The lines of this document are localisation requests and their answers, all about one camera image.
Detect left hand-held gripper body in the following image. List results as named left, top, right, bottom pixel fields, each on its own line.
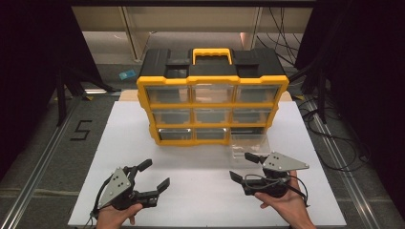
left=98, top=165, right=160, bottom=211

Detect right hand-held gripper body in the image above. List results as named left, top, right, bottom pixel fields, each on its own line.
left=243, top=151, right=310, bottom=198

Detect clear plastic drawer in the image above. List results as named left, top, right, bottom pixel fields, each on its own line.
left=229, top=133, right=271, bottom=160

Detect yellow and black organizer cabinet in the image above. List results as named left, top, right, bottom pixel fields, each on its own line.
left=136, top=47, right=290, bottom=147

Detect person's left hand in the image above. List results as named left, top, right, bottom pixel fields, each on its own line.
left=96, top=202, right=143, bottom=229

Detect person's right hand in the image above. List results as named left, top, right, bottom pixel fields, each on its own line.
left=254, top=170, right=316, bottom=229

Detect group of clear organizer drawers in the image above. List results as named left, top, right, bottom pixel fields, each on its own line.
left=145, top=84, right=282, bottom=141

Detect small blue packet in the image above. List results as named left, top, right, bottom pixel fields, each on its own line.
left=118, top=69, right=138, bottom=81

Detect black stand legs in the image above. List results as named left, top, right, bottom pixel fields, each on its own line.
left=54, top=65, right=122, bottom=127

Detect black curtain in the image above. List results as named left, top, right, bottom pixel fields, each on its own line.
left=293, top=0, right=405, bottom=220
left=0, top=0, right=108, bottom=180

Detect beige shelf unit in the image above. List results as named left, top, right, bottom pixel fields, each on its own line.
left=72, top=6, right=314, bottom=65

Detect left hand-held gripper cable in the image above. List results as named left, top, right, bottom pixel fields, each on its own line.
left=83, top=176, right=115, bottom=229

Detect hand-held gripper cable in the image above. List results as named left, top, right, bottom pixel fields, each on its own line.
left=244, top=173, right=310, bottom=208
left=83, top=176, right=115, bottom=229

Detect right hand-held gripper cable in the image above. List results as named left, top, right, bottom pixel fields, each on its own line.
left=244, top=173, right=310, bottom=208

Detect black floor cables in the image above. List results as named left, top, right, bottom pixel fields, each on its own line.
left=297, top=94, right=373, bottom=174

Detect aluminium floor rail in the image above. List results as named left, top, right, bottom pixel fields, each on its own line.
left=0, top=94, right=84, bottom=229
left=302, top=96, right=381, bottom=229

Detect black hanging cables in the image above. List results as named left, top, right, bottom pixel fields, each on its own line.
left=255, top=6, right=308, bottom=69

